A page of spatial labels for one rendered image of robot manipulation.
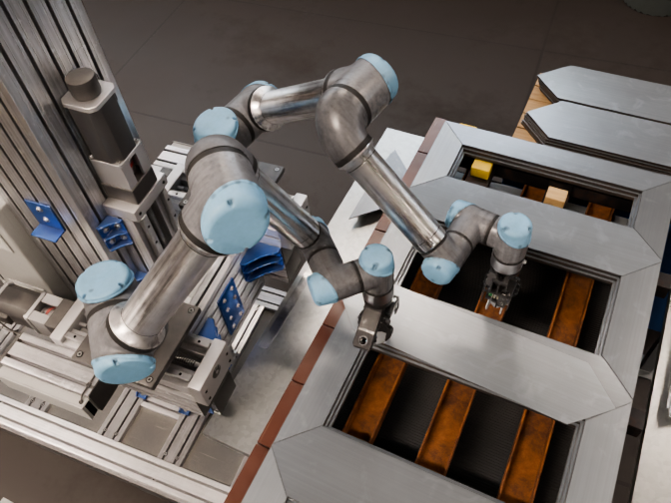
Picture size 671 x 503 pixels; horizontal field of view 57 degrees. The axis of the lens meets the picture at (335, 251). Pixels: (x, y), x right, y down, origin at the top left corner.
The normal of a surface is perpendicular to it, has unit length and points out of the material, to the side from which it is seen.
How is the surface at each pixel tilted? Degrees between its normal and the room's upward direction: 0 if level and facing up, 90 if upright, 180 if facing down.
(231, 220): 85
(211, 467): 0
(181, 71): 0
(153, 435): 0
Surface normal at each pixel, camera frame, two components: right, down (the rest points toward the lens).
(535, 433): -0.07, -0.60
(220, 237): 0.43, 0.64
